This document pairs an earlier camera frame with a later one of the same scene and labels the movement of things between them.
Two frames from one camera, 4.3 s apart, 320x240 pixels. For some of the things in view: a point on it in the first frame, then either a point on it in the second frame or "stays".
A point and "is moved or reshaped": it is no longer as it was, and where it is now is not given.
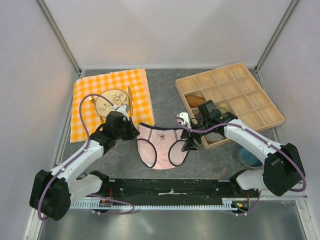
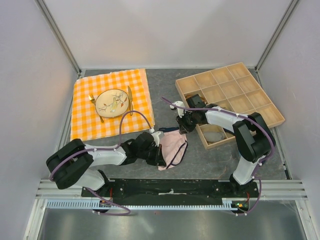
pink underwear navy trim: x=160 y=148 is moved or reshaped
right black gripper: x=189 y=145 → x=184 y=128
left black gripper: x=133 y=132 → x=158 y=159
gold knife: x=130 y=99 stays
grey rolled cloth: x=214 y=137 stays
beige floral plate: x=118 y=97 stays
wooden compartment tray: x=233 y=90 stays
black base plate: x=165 y=191 stays
